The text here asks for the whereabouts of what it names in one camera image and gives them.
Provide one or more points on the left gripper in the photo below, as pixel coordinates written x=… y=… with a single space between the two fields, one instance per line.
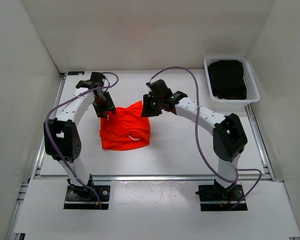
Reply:
x=109 y=106

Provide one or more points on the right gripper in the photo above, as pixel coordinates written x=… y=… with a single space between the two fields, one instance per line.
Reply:
x=147 y=111

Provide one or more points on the orange shorts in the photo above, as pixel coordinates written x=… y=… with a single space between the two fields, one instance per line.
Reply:
x=125 y=129

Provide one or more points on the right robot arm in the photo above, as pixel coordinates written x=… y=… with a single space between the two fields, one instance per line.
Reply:
x=228 y=136

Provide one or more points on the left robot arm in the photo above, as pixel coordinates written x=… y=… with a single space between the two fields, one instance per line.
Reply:
x=61 y=135

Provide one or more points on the black shorts in basket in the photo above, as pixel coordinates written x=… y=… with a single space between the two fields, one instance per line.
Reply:
x=227 y=80

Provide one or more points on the white plastic basket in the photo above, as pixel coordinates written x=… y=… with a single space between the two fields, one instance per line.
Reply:
x=224 y=105

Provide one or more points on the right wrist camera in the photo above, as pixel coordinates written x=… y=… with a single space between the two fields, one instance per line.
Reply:
x=149 y=83

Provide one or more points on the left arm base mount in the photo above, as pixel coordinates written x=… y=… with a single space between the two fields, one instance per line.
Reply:
x=81 y=198

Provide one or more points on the aluminium front rail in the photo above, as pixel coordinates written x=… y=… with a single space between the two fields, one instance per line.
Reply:
x=244 y=177

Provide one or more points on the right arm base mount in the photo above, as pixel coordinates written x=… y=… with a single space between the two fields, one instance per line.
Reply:
x=213 y=197

